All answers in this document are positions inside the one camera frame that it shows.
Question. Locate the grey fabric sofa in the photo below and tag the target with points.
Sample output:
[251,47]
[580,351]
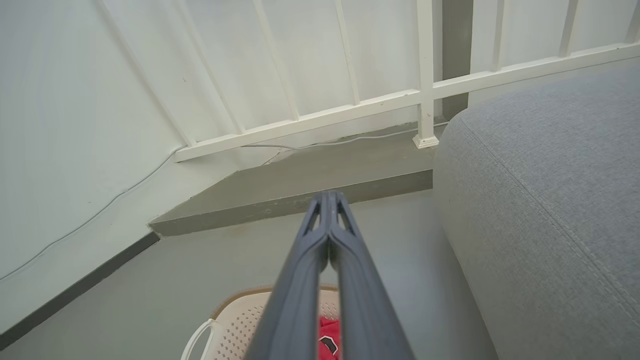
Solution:
[550,210]

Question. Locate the white wooden railing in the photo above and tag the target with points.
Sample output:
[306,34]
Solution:
[320,117]

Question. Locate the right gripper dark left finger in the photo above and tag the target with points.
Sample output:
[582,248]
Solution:
[295,295]

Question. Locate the black wall baseboard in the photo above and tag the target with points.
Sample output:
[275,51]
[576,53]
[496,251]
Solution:
[80,287]

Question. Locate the red and white garment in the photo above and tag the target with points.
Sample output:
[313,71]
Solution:
[329,340]

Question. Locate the raised grey concrete step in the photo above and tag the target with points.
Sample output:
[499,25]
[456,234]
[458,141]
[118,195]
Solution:
[310,175]

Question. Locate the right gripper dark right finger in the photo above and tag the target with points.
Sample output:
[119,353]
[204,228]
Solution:
[365,300]

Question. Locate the beige plastic laundry basket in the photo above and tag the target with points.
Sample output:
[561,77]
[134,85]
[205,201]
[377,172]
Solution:
[240,320]

